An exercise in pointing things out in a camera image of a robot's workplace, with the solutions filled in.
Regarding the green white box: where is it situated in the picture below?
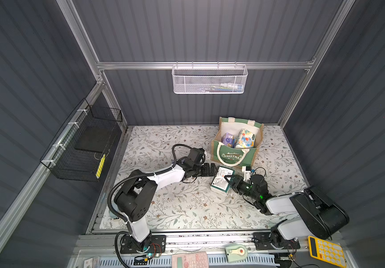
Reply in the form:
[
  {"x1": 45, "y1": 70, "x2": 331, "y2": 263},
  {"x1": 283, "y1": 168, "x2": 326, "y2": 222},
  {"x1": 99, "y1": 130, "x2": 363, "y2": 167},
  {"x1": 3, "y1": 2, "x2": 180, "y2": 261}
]
[{"x1": 210, "y1": 166, "x2": 235, "y2": 194}]

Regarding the pink calculator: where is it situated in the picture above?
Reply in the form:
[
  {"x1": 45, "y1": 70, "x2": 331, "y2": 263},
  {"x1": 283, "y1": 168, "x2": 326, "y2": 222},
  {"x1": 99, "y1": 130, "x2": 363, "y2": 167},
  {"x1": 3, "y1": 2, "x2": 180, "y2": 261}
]
[{"x1": 171, "y1": 252, "x2": 209, "y2": 268}]

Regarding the cartoon printed tissue pack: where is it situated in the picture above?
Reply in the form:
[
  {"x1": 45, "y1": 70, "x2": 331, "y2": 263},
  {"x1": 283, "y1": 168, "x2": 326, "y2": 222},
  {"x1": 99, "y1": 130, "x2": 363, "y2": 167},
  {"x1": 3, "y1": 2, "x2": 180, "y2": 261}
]
[{"x1": 234, "y1": 128, "x2": 256, "y2": 149}]

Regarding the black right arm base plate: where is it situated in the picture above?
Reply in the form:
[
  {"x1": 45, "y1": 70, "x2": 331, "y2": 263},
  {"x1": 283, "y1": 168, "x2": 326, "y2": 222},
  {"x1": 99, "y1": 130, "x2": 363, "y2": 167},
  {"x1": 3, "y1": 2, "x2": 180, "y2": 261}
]
[{"x1": 252, "y1": 232, "x2": 301, "y2": 250}]

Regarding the green tape dispenser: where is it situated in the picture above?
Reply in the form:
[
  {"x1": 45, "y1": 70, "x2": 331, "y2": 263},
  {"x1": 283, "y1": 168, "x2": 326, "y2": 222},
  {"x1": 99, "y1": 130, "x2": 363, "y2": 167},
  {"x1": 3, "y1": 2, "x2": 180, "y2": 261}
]
[{"x1": 225, "y1": 244, "x2": 248, "y2": 263}]

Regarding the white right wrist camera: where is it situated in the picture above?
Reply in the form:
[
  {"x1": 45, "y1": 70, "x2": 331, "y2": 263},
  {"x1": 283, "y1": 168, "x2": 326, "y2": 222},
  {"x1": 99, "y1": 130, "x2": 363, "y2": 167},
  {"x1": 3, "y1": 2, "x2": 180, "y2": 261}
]
[{"x1": 241, "y1": 166, "x2": 252, "y2": 180}]

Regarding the purple toy camera front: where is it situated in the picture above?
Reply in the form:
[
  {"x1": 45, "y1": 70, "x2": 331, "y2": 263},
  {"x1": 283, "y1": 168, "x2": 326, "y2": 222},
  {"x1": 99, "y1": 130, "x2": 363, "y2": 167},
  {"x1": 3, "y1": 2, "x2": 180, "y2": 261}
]
[{"x1": 221, "y1": 132, "x2": 235, "y2": 147}]

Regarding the floral table mat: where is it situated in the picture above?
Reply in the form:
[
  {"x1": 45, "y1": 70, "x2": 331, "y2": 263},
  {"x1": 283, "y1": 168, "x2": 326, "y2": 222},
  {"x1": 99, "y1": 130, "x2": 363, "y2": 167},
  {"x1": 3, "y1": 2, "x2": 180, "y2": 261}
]
[{"x1": 117, "y1": 126, "x2": 306, "y2": 230}]

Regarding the yellow calculator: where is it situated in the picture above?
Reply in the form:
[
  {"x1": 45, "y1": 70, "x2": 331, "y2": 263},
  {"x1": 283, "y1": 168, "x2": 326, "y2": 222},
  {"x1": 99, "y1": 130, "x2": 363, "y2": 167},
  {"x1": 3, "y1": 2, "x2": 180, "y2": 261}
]
[{"x1": 307, "y1": 236, "x2": 347, "y2": 268}]

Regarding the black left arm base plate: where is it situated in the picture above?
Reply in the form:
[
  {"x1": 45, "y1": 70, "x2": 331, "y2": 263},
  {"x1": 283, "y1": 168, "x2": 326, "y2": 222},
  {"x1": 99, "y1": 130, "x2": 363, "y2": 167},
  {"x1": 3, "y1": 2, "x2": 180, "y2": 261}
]
[{"x1": 119, "y1": 234, "x2": 167, "y2": 254}]

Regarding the white wire wall basket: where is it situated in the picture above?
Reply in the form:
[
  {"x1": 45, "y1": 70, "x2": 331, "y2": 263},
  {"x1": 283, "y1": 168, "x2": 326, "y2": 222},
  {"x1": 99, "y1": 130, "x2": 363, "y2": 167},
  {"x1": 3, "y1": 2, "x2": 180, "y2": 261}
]
[{"x1": 171, "y1": 64, "x2": 248, "y2": 94}]

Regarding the black corrugated cable hose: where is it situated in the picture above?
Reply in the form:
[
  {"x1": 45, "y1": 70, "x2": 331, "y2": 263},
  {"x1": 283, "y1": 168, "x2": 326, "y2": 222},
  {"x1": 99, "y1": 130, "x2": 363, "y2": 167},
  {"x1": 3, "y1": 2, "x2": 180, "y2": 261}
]
[{"x1": 106, "y1": 143, "x2": 193, "y2": 268}]

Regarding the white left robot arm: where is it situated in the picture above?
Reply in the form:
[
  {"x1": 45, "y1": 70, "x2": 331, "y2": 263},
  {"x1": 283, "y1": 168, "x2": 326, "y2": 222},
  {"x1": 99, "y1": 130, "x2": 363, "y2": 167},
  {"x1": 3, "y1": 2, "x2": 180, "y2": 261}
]
[{"x1": 107, "y1": 144, "x2": 206, "y2": 245}]

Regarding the black wire wall basket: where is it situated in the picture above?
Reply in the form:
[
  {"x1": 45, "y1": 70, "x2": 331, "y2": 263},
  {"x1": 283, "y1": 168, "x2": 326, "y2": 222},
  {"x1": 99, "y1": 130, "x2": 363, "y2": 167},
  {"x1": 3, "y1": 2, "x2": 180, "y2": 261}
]
[{"x1": 41, "y1": 100, "x2": 124, "y2": 182}]

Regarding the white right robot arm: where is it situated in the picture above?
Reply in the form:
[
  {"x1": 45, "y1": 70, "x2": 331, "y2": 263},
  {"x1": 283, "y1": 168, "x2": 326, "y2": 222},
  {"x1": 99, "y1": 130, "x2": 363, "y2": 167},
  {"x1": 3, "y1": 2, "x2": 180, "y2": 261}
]
[{"x1": 224, "y1": 174, "x2": 350, "y2": 241}]

